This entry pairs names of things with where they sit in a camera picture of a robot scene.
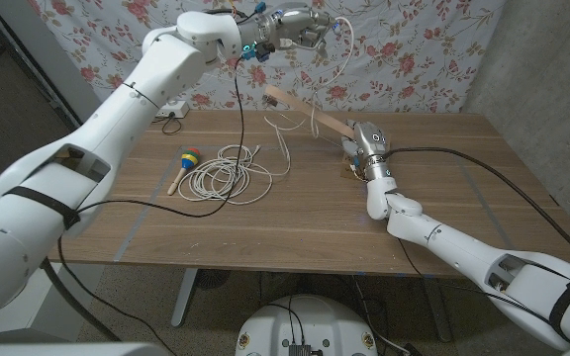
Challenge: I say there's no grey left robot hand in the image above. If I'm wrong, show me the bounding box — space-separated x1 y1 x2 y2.
238 2 338 58

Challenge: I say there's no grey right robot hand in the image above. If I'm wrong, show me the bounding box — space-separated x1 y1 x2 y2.
341 120 393 182

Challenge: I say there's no wooden stick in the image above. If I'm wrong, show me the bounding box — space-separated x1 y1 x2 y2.
263 84 356 139

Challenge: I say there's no white Ethernet cable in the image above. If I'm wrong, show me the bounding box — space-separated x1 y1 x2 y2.
177 16 355 206

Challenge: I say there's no colourful wooden maraca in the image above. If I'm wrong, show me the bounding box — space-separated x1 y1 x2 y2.
166 146 202 197

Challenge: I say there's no floral backdrop cloth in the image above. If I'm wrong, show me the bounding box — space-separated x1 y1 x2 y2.
27 0 507 139

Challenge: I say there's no white power strip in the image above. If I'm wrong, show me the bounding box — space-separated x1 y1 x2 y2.
155 100 191 120

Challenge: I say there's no grey table leg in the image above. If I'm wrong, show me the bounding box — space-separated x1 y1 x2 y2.
422 276 454 343

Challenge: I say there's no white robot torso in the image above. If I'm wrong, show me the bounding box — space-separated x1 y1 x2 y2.
235 294 379 356

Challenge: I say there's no white table leg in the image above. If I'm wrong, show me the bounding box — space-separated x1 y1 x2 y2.
170 268 200 327

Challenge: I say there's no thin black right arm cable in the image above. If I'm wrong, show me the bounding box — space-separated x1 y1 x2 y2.
396 236 570 347

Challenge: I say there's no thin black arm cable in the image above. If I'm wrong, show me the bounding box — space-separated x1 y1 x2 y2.
396 236 570 347
56 48 246 356

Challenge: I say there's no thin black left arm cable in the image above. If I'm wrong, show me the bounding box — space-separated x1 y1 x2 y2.
56 48 246 356

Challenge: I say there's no black power strip cable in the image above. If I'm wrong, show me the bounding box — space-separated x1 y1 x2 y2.
158 115 183 136

